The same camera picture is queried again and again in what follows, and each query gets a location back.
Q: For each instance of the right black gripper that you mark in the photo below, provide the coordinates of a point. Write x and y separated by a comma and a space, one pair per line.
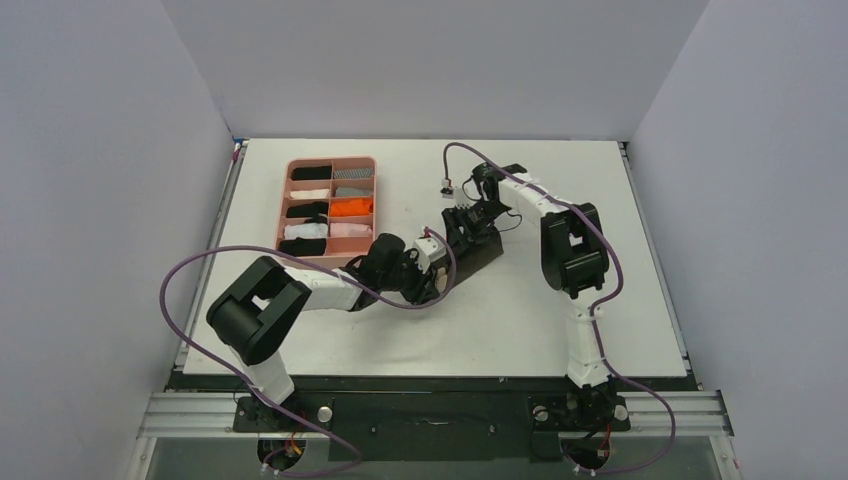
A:
466, 234

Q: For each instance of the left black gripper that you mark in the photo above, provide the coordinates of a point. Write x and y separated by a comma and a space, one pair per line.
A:
424, 287

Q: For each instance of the olive underwear beige waistband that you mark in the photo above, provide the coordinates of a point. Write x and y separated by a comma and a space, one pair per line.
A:
471, 252

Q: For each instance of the pink divided organizer tray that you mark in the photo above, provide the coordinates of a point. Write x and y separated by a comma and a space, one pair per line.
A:
339, 250

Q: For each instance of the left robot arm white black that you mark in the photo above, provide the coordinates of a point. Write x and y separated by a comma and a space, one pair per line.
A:
255, 314

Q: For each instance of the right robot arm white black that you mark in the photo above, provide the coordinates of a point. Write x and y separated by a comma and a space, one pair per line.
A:
572, 259

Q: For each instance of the pink rolled underwear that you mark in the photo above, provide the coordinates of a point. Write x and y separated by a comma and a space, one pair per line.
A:
350, 230

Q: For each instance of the orange rolled underwear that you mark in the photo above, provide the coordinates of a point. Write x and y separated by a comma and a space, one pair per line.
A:
351, 207

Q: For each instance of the white rolled underwear lower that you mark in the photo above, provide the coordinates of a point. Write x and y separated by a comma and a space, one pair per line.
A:
306, 231

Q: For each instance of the white rolled underwear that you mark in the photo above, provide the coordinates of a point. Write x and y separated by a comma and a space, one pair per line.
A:
306, 231
312, 194

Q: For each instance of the black rolled underwear bottom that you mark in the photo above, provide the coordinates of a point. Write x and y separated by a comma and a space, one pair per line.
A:
303, 247

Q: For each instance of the black rolled underwear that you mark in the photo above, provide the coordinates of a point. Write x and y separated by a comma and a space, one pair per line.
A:
314, 212
310, 173
303, 247

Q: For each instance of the black rolled underwear middle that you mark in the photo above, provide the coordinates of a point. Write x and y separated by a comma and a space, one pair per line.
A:
314, 212

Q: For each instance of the grey striped rolled underwear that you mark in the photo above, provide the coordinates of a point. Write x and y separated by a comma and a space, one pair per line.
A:
353, 173

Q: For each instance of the white rolled underwear upper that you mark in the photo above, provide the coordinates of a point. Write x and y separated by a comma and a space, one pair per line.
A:
312, 194

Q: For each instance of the black rolled underwear top left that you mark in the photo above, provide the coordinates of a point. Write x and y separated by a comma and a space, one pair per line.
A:
310, 173

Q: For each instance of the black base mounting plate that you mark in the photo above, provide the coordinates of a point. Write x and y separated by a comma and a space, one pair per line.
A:
430, 418

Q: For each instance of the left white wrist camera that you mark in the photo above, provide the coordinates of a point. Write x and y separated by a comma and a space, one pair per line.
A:
430, 252

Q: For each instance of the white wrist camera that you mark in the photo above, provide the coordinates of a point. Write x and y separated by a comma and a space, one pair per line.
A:
454, 192
430, 252

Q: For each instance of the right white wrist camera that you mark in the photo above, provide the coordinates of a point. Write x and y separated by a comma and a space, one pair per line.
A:
454, 192

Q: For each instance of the aluminium frame rail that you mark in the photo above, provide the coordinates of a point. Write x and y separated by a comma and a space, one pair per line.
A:
196, 415

